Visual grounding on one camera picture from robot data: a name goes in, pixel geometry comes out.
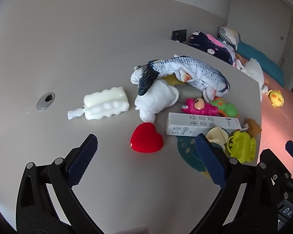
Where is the white towel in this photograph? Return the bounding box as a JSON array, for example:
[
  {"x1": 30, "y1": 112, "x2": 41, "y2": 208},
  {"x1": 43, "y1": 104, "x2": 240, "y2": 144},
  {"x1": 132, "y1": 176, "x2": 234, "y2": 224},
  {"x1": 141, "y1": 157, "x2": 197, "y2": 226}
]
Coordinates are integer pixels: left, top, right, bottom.
[{"x1": 134, "y1": 79, "x2": 180, "y2": 123}]

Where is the patterned pillow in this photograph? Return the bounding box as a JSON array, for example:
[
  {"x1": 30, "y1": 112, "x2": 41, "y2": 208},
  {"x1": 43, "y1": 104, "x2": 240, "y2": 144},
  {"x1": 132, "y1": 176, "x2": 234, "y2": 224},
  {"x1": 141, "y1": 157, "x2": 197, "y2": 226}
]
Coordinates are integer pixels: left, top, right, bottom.
[{"x1": 218, "y1": 26, "x2": 241, "y2": 50}]

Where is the teal pillow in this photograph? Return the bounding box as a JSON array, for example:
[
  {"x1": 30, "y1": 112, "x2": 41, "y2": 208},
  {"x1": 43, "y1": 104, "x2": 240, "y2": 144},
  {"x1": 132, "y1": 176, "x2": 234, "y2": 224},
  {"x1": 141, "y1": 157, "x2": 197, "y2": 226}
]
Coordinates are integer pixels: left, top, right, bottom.
[{"x1": 236, "y1": 41, "x2": 285, "y2": 87}]

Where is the yellow soft toy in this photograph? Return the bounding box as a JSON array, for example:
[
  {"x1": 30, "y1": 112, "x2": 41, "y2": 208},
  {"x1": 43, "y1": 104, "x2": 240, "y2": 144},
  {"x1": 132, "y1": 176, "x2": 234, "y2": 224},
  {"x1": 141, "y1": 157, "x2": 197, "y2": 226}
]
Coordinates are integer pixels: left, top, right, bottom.
[{"x1": 161, "y1": 74, "x2": 188, "y2": 87}]

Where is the brown toy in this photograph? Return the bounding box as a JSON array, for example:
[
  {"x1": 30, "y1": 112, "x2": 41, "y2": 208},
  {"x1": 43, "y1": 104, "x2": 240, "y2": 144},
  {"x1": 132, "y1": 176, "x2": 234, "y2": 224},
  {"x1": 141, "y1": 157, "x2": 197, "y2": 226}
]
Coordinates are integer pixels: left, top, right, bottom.
[{"x1": 245, "y1": 118, "x2": 262, "y2": 137}]

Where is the green seahorse toy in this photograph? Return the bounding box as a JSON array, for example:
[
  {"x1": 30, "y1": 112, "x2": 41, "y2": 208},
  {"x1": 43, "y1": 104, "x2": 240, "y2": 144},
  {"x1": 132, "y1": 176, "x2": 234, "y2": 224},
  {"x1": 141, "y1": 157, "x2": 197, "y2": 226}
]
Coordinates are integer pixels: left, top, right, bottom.
[{"x1": 209, "y1": 97, "x2": 239, "y2": 118}]

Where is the bed with pink sheet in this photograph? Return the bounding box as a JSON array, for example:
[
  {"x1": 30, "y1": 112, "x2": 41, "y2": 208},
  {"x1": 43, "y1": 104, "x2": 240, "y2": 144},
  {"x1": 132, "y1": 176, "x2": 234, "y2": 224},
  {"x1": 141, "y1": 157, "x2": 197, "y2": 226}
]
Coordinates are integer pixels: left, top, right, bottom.
[{"x1": 232, "y1": 51, "x2": 293, "y2": 178}]

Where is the white cardboard box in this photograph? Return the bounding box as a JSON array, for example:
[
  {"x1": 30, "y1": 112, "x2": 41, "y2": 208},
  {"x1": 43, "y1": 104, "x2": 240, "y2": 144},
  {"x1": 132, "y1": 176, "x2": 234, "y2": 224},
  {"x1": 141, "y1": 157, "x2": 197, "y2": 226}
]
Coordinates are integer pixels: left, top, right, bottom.
[{"x1": 166, "y1": 112, "x2": 242, "y2": 136}]

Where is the red heart box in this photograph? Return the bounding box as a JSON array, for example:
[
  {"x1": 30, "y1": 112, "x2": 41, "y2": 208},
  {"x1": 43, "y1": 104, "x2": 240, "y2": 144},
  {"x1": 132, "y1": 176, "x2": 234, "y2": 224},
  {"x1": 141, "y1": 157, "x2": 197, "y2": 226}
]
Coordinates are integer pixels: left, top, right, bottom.
[{"x1": 130, "y1": 122, "x2": 164, "y2": 153}]

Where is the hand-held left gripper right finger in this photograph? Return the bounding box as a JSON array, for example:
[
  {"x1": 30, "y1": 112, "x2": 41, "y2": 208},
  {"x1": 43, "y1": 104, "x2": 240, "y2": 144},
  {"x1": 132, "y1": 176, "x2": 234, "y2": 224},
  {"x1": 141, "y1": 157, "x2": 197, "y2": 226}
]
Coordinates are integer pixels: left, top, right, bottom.
[{"x1": 195, "y1": 134, "x2": 284, "y2": 234}]

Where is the dark wall socket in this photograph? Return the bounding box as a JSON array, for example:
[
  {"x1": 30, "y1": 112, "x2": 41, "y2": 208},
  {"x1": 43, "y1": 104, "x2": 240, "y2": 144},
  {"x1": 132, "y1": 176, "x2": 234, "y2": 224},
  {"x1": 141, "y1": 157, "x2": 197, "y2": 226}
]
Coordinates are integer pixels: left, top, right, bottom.
[{"x1": 171, "y1": 29, "x2": 187, "y2": 41}]

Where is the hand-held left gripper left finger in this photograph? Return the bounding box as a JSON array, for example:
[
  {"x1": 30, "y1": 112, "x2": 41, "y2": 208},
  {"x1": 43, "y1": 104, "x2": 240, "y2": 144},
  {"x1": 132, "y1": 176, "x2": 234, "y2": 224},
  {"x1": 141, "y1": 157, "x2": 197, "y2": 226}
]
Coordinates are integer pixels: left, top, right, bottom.
[{"x1": 16, "y1": 134, "x2": 103, "y2": 234}]

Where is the navy cartoon blanket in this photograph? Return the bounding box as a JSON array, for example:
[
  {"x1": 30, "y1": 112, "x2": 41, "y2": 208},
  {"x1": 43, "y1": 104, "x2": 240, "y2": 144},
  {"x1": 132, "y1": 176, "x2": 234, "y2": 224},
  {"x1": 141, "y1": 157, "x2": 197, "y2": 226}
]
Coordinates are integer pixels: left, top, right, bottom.
[{"x1": 188, "y1": 31, "x2": 234, "y2": 65}]

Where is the teal cartoon mat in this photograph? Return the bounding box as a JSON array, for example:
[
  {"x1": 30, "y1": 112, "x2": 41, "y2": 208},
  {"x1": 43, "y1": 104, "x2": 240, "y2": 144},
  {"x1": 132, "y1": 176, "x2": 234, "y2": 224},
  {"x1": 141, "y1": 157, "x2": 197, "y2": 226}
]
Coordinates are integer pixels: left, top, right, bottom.
[{"x1": 177, "y1": 135, "x2": 210, "y2": 176}]

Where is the metal cable grommet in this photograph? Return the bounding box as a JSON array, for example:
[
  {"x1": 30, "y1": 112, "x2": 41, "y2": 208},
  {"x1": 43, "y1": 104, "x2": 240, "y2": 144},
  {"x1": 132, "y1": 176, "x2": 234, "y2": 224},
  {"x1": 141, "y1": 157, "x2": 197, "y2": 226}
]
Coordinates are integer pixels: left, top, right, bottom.
[{"x1": 37, "y1": 92, "x2": 56, "y2": 110}]

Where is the white sponge brush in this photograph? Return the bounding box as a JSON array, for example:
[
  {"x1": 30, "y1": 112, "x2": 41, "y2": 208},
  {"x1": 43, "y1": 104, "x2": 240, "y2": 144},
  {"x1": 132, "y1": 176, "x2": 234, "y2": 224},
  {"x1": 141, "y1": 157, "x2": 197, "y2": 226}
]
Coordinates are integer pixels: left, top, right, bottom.
[{"x1": 68, "y1": 86, "x2": 130, "y2": 121}]

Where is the grey fish plush toy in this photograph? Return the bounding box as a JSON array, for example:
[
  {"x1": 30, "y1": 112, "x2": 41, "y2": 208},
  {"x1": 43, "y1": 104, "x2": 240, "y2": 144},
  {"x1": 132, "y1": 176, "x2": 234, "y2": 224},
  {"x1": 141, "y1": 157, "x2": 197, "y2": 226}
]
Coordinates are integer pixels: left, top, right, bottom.
[{"x1": 130, "y1": 56, "x2": 230, "y2": 100}]

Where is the white goose plush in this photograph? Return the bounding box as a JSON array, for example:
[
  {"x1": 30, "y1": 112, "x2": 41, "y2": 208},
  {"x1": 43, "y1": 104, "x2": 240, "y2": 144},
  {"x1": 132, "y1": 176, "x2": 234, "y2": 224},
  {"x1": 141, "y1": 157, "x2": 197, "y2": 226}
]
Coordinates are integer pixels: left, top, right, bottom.
[{"x1": 236, "y1": 58, "x2": 269, "y2": 101}]

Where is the pink blanket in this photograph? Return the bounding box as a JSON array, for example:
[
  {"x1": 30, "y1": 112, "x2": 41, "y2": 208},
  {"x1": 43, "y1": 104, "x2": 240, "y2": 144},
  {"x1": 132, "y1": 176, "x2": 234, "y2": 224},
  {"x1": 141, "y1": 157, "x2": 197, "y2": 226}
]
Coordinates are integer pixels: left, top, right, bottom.
[{"x1": 206, "y1": 34, "x2": 225, "y2": 45}]

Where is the lime green toy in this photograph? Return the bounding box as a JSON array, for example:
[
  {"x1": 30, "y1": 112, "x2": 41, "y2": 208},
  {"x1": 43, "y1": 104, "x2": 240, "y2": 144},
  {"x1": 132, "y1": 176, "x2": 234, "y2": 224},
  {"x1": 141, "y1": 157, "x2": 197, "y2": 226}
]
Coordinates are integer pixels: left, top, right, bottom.
[{"x1": 225, "y1": 131, "x2": 257, "y2": 163}]

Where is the pink figure toy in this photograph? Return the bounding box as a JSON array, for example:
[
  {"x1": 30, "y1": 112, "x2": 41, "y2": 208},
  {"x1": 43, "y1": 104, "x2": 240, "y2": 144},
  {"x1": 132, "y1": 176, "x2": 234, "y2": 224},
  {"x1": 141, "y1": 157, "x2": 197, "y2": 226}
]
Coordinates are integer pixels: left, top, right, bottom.
[{"x1": 181, "y1": 97, "x2": 221, "y2": 116}]

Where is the cream plastic piece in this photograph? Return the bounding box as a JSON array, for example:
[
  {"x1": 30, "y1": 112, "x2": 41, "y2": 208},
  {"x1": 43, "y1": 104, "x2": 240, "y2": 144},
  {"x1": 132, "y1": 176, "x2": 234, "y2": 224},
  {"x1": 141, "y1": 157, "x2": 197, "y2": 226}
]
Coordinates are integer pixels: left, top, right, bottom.
[{"x1": 205, "y1": 127, "x2": 229, "y2": 145}]

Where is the yellow chick plush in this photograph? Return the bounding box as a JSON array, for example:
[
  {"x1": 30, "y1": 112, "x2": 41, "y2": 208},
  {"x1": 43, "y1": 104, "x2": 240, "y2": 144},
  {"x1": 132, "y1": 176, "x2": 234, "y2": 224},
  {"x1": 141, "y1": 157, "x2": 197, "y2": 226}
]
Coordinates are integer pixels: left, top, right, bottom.
[{"x1": 267, "y1": 89, "x2": 284, "y2": 108}]

